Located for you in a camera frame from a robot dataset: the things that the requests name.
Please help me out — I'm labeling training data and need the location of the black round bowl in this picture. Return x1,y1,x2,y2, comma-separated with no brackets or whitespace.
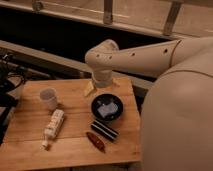
91,94,123,122

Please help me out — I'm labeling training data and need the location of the pale blue sponge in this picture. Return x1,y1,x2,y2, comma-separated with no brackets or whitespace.
98,103,118,117

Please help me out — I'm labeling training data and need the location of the black white striped box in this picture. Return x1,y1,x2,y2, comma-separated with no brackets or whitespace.
91,120,119,142

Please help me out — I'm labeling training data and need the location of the white plastic cup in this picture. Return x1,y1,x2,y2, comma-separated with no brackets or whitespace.
39,88,58,110

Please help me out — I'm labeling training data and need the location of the black equipment with cables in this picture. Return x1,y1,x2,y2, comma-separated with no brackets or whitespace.
0,53,26,145

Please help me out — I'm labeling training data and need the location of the reddish brown oblong object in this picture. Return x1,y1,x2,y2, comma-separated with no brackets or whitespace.
86,132,105,152

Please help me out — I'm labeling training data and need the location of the metal railing frame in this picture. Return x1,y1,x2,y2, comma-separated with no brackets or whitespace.
0,0,213,38

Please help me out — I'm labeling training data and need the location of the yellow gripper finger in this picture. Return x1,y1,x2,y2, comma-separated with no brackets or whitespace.
113,78,120,87
84,81,96,97

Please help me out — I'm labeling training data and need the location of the beige cylindrical gripper body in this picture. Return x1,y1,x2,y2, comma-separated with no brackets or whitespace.
92,70,113,88

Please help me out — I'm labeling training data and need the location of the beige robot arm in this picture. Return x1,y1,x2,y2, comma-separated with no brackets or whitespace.
85,37,213,171

